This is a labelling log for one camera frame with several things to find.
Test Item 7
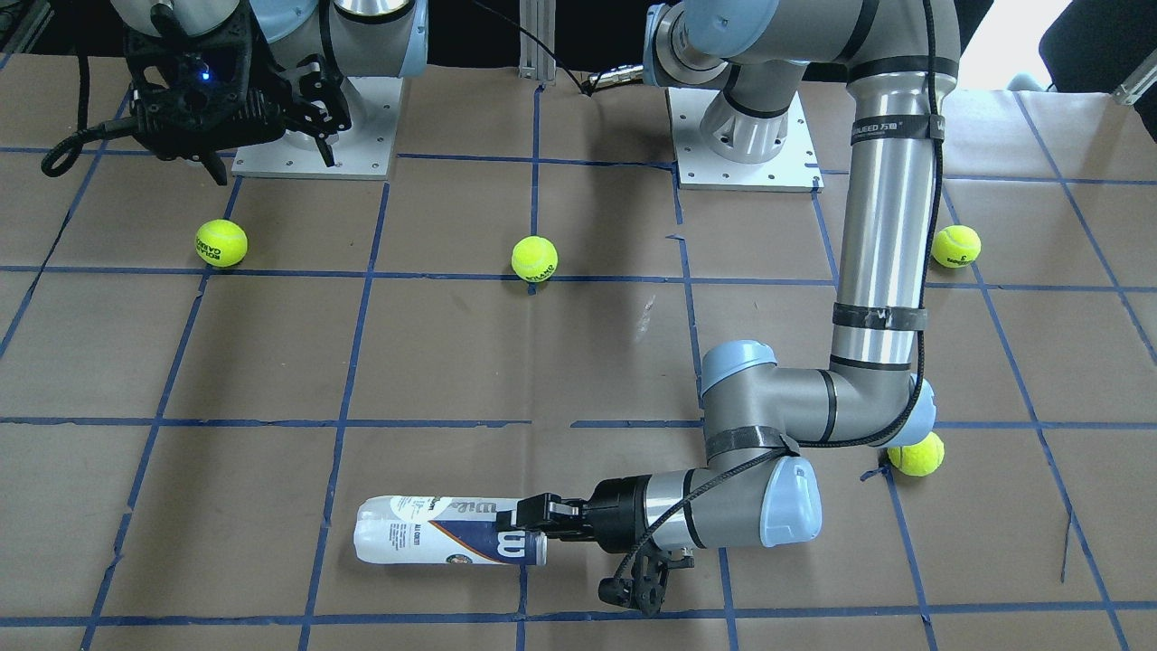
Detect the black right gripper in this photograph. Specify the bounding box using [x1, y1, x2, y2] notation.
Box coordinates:
[124, 1, 352, 167]

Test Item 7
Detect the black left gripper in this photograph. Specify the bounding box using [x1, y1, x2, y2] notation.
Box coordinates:
[495, 476, 650, 552]

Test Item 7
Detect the clear tennis ball can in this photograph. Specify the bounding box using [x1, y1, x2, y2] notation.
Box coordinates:
[353, 495, 547, 565]

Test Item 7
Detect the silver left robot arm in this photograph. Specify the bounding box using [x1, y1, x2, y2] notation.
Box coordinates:
[496, 1, 961, 552]

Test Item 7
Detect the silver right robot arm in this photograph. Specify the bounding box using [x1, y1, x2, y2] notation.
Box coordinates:
[113, 1, 428, 184]

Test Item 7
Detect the tennis ball centre near bases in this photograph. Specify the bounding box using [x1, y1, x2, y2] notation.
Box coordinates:
[510, 235, 559, 283]

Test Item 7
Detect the tennis ball far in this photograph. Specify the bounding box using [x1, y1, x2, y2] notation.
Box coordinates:
[931, 225, 983, 269]

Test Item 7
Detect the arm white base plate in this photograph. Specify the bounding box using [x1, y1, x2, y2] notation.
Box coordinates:
[233, 76, 404, 182]
[668, 88, 825, 193]

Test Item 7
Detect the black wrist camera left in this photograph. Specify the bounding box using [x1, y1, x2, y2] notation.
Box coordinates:
[597, 542, 695, 617]

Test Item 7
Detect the aluminium frame post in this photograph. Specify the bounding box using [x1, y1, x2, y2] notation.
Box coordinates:
[518, 1, 557, 86]

